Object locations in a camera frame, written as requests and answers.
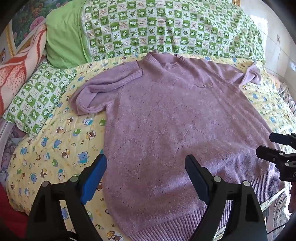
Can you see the red cloth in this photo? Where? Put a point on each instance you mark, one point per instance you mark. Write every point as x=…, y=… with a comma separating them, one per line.
x=11, y=217

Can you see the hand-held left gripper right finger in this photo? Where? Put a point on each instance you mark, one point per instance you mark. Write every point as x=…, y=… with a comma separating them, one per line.
x=196, y=180

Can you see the yellow bear-print bedsheet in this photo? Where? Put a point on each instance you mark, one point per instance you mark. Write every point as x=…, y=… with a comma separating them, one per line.
x=57, y=139

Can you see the green checkered pillow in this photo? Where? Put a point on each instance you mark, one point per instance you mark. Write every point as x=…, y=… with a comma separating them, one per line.
x=37, y=97

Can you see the purple floral sheet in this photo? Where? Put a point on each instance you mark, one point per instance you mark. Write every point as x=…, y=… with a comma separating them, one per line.
x=9, y=148

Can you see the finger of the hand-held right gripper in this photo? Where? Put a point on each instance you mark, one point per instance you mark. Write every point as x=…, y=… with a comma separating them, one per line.
x=284, y=139
x=270, y=154

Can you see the light green cloth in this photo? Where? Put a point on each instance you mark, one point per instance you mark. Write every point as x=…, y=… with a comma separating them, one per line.
x=64, y=39

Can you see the purple knitted sweater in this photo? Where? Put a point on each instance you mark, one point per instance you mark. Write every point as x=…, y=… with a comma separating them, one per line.
x=166, y=120

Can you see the red and white blanket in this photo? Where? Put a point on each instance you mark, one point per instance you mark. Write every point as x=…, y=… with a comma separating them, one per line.
x=18, y=69

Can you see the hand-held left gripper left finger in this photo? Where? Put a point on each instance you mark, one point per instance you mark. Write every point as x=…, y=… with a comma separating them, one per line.
x=92, y=183

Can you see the green checkered quilt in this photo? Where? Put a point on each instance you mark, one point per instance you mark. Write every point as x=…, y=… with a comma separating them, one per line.
x=161, y=23

